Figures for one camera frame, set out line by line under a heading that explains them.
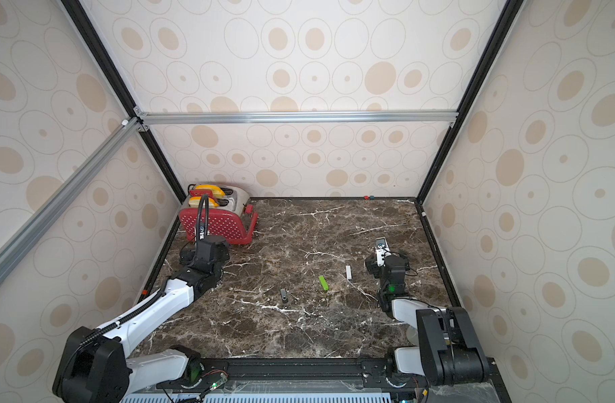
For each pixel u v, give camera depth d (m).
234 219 0.93
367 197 1.24
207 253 0.64
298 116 0.92
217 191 0.95
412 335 0.79
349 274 0.95
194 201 0.91
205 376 0.73
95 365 0.40
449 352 0.43
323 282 0.92
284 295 0.90
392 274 0.67
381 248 0.76
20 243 0.54
